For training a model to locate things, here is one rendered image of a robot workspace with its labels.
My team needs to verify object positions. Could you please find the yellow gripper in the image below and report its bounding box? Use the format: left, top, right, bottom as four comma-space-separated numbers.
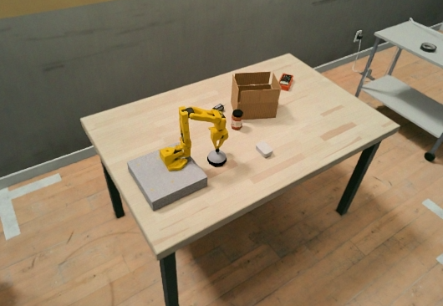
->
208, 126, 229, 149

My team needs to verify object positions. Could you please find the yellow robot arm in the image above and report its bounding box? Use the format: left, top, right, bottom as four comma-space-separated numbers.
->
161, 106, 227, 171

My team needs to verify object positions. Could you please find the orange jar with black lid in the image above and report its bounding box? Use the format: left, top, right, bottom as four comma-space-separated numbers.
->
231, 110, 243, 130

